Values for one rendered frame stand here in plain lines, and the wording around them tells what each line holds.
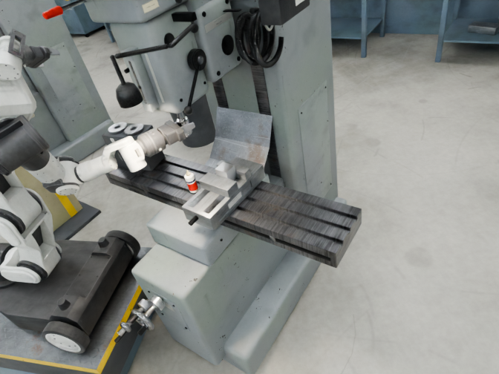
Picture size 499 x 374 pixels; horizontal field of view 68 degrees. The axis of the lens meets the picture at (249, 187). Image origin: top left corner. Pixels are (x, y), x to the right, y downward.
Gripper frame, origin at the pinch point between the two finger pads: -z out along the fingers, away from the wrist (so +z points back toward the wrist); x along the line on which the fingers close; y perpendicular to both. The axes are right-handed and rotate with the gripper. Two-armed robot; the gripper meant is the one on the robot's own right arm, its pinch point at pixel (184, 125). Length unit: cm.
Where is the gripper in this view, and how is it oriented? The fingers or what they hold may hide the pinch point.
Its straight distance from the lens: 148.4
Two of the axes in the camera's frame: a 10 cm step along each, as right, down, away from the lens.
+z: -7.8, 5.0, -3.8
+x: -6.1, -4.2, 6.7
